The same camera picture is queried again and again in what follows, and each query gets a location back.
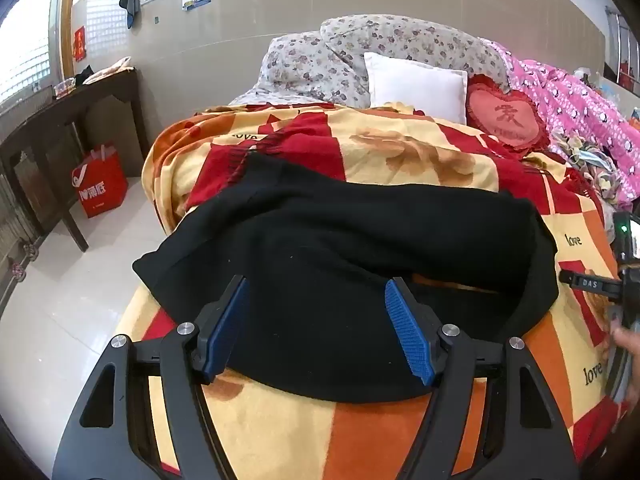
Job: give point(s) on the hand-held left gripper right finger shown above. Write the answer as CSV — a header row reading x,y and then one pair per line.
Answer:
x,y
410,332

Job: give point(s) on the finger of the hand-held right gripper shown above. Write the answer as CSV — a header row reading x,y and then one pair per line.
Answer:
x,y
590,282

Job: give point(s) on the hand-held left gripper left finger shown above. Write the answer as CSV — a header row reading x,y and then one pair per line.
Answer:
x,y
227,332

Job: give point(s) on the black pants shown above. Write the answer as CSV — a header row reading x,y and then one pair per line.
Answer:
x,y
325,240

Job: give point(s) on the person's right hand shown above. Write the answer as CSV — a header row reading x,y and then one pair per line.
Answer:
x,y
629,342

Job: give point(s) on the multicoloured crumpled cloth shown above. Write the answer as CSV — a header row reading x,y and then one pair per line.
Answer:
x,y
595,170

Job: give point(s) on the pink printed blanket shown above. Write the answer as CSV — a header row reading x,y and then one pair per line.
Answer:
x,y
575,100

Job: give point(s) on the red heart cushion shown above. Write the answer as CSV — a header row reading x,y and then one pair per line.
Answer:
x,y
505,112

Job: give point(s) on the orange red printed blanket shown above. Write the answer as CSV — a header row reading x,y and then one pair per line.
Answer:
x,y
400,155

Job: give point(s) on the red shopping bag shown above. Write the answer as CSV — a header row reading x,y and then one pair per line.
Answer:
x,y
100,185

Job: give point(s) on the metal rack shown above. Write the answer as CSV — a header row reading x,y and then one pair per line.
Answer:
x,y
622,45

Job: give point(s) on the dark wooden cabinet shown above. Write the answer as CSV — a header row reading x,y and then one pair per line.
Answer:
x,y
17,240

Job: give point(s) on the white pillow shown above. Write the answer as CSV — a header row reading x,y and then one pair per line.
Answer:
x,y
415,87

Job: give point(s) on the dark wooden table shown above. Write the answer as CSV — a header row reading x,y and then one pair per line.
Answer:
x,y
90,97

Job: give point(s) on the pink cloth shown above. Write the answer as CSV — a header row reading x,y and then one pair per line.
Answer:
x,y
107,71

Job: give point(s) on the floral quilt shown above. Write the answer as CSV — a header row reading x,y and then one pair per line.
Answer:
x,y
400,35

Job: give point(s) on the red paper window decoration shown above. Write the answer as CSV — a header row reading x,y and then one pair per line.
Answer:
x,y
79,45

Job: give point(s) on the window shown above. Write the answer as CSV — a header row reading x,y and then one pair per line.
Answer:
x,y
27,45

